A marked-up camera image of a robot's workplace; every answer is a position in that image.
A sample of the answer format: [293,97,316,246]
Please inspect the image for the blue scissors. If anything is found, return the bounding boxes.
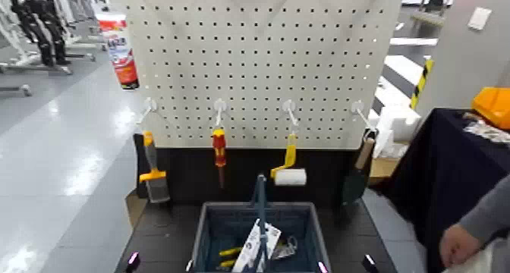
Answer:
[231,218,282,273]

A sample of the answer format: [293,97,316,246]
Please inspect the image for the grey sleeved forearm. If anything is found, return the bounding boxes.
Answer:
[458,174,510,246]

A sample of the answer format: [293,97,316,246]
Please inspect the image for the grey teal folding crate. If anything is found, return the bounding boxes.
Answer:
[190,174,332,273]

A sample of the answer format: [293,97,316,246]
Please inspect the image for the person's bare hand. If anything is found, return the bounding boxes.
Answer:
[439,223,485,268]

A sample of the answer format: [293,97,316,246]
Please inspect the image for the clear plastic blister package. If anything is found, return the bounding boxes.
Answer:
[272,235,299,262]

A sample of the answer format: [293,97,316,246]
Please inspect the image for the yellow grey scraper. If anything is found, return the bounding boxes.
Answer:
[138,130,172,205]

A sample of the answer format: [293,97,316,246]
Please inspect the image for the black table cloth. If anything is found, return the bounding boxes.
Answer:
[115,133,399,273]

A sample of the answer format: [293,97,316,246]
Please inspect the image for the brown cardboard box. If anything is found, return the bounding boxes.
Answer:
[368,156,401,180]

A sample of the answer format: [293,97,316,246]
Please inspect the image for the black draped side table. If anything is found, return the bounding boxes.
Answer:
[376,107,510,273]

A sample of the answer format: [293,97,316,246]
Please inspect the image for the red yellow screwdriver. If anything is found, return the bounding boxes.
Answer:
[212,127,228,190]

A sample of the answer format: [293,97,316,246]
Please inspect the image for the white foam blocks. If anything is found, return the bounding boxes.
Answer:
[366,105,421,158]

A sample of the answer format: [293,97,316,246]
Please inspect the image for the white pegboard hook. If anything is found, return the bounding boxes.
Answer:
[282,99,300,128]
[212,98,228,128]
[350,99,377,133]
[137,97,159,126]

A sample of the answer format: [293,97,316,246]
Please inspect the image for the grey patterned items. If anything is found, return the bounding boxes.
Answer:
[464,113,510,144]

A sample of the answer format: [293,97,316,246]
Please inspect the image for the white metal pegboard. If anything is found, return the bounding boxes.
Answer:
[109,0,403,150]

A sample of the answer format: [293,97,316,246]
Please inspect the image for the orange plastic case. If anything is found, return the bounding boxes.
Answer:
[471,86,510,130]

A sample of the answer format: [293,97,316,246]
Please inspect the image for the red white sealant tube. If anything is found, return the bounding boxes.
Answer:
[95,12,140,90]

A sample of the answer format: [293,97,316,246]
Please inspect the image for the black white robot on stand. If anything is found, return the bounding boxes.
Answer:
[5,0,73,67]

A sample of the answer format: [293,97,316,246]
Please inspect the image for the yellow handled tool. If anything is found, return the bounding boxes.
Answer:
[216,246,244,269]

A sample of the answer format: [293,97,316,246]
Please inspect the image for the green trowel with wooden handle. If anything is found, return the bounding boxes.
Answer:
[342,136,376,207]

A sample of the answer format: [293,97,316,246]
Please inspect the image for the yellow handled paint roller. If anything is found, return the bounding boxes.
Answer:
[269,133,307,187]

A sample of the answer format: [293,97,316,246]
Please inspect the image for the yellow black striped post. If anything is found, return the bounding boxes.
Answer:
[409,58,435,110]

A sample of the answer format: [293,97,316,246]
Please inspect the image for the white wall switch plate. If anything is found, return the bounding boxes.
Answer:
[467,7,493,32]

